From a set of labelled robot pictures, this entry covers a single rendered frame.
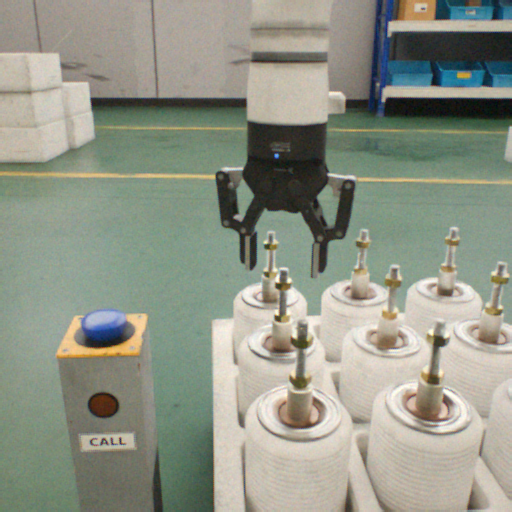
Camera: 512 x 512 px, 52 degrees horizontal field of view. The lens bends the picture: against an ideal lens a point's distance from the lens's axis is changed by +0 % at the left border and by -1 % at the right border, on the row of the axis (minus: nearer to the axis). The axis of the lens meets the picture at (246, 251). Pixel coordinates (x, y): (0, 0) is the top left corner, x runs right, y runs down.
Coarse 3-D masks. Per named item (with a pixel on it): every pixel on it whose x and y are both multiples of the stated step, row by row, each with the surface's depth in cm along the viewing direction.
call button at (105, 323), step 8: (96, 312) 47; (104, 312) 47; (112, 312) 47; (120, 312) 48; (88, 320) 46; (96, 320) 46; (104, 320) 46; (112, 320) 46; (120, 320) 46; (88, 328) 45; (96, 328) 45; (104, 328) 45; (112, 328) 45; (120, 328) 46; (88, 336) 46; (96, 336) 45; (104, 336) 45; (112, 336) 46
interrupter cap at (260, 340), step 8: (264, 328) 60; (296, 328) 60; (256, 336) 58; (264, 336) 59; (248, 344) 57; (256, 344) 57; (264, 344) 57; (256, 352) 55; (264, 352) 55; (272, 352) 55; (280, 352) 55; (288, 352) 55; (312, 352) 56; (272, 360) 54; (280, 360) 54; (288, 360) 54
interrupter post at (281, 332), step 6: (276, 324) 56; (282, 324) 56; (288, 324) 56; (276, 330) 56; (282, 330) 56; (288, 330) 56; (276, 336) 56; (282, 336) 56; (288, 336) 56; (276, 342) 56; (282, 342) 56; (288, 342) 56; (282, 348) 56
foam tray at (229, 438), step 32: (224, 320) 77; (320, 320) 77; (224, 352) 69; (224, 384) 62; (224, 416) 57; (224, 448) 52; (352, 448) 52; (480, 448) 56; (224, 480) 48; (352, 480) 48; (480, 480) 48
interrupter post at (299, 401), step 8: (288, 384) 45; (288, 392) 45; (296, 392) 45; (304, 392) 45; (288, 400) 46; (296, 400) 45; (304, 400) 45; (288, 408) 46; (296, 408) 45; (304, 408) 45; (288, 416) 46; (296, 416) 45; (304, 416) 45
